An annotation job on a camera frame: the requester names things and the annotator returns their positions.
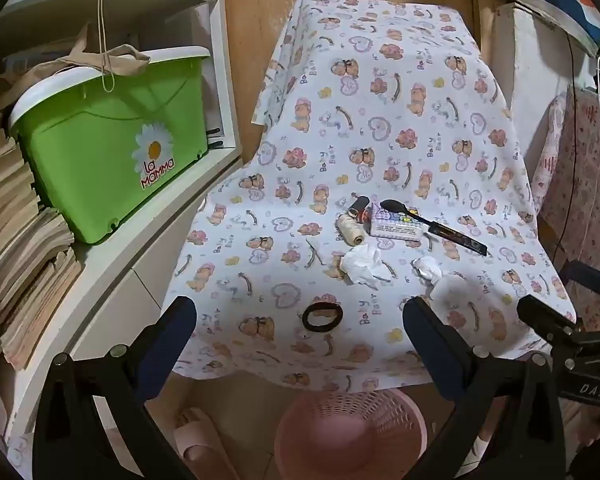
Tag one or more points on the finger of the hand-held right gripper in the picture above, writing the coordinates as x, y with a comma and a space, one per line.
590, 276
545, 317

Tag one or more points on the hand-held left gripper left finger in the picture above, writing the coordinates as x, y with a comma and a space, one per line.
177, 330

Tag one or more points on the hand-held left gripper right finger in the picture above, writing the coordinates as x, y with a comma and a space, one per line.
425, 340

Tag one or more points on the white tissue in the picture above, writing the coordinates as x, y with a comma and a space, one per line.
362, 265
427, 267

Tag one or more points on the black stick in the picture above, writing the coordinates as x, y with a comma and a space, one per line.
460, 240

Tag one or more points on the pink plastic basket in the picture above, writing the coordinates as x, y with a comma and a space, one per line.
330, 440

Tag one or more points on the black spoon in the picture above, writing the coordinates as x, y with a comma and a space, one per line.
392, 205

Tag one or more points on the white shelf unit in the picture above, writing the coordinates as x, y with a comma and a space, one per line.
120, 285

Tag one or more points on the pink printed cloth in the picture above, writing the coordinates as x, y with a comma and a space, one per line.
585, 170

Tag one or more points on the small printed box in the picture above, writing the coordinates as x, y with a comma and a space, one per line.
395, 224

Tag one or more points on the beige thread spool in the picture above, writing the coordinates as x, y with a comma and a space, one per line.
349, 227

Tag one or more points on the black thread spool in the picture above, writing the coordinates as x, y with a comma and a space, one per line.
361, 206

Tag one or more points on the green plastic bin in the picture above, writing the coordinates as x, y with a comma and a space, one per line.
95, 160

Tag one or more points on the white cabinet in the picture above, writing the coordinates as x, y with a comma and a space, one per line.
535, 70

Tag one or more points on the bear printed white cloth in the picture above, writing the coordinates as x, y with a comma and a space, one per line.
380, 110

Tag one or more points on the beige cloth bag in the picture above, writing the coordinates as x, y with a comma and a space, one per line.
55, 67

